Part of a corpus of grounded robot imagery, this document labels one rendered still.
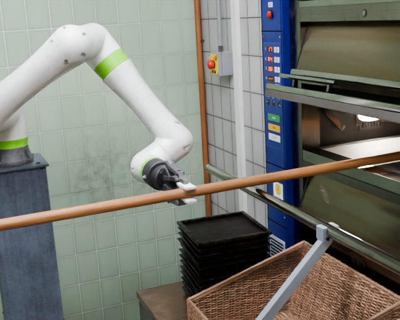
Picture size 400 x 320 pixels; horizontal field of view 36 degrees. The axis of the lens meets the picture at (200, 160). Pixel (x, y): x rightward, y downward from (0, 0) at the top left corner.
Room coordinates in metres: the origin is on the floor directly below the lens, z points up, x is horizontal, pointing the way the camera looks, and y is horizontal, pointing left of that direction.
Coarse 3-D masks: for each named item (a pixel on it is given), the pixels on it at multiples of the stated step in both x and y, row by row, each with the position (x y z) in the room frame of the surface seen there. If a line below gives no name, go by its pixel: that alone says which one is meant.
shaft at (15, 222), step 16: (352, 160) 1.85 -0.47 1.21; (368, 160) 1.87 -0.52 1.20; (384, 160) 1.89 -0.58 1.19; (256, 176) 1.73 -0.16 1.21; (272, 176) 1.74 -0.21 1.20; (288, 176) 1.76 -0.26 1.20; (304, 176) 1.78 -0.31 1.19; (160, 192) 1.62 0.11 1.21; (176, 192) 1.63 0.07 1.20; (192, 192) 1.64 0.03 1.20; (208, 192) 1.66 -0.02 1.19; (64, 208) 1.52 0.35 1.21; (80, 208) 1.53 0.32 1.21; (96, 208) 1.54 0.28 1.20; (112, 208) 1.56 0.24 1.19; (0, 224) 1.45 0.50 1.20; (16, 224) 1.46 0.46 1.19; (32, 224) 1.48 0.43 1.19
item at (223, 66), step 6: (210, 54) 2.73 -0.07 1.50; (216, 54) 2.68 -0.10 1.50; (222, 54) 2.67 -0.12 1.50; (228, 54) 2.68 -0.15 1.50; (222, 60) 2.67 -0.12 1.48; (228, 60) 2.68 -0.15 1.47; (216, 66) 2.68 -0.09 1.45; (222, 66) 2.67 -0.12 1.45; (228, 66) 2.68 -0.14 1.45; (210, 72) 2.74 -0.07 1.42; (216, 72) 2.68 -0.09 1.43; (222, 72) 2.67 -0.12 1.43; (228, 72) 2.68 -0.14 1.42
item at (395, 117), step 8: (272, 96) 2.06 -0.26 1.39; (280, 96) 2.02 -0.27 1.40; (288, 96) 1.97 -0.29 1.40; (296, 96) 1.93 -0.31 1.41; (304, 96) 1.88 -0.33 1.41; (312, 104) 1.83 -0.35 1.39; (320, 104) 1.80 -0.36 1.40; (328, 104) 1.76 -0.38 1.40; (336, 104) 1.73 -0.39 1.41; (344, 104) 1.69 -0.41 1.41; (352, 112) 1.65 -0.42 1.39; (360, 112) 1.62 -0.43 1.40; (368, 112) 1.59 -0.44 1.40; (376, 112) 1.56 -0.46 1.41; (384, 112) 1.53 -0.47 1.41; (392, 112) 1.50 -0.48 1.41; (384, 120) 1.53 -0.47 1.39; (392, 120) 1.50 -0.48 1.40
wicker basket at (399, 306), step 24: (264, 264) 2.05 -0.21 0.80; (288, 264) 2.09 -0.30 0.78; (336, 264) 1.92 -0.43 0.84; (216, 288) 1.98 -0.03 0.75; (240, 288) 2.02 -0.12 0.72; (264, 288) 2.06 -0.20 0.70; (312, 288) 2.00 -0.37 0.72; (336, 288) 1.89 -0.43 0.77; (360, 288) 1.79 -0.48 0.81; (384, 288) 1.69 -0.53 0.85; (192, 312) 1.90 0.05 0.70; (216, 312) 1.98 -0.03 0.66; (240, 312) 2.02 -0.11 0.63; (288, 312) 2.08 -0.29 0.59; (312, 312) 1.97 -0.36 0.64; (384, 312) 1.59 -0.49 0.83
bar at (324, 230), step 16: (224, 176) 1.91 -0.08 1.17; (256, 192) 1.71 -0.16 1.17; (288, 208) 1.54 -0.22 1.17; (320, 224) 1.40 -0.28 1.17; (336, 224) 1.39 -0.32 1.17; (320, 240) 1.38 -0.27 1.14; (336, 240) 1.34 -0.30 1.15; (352, 240) 1.28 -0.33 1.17; (320, 256) 1.37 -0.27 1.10; (368, 256) 1.22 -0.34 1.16; (384, 256) 1.19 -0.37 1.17; (304, 272) 1.36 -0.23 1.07; (288, 288) 1.34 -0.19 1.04; (272, 304) 1.33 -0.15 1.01
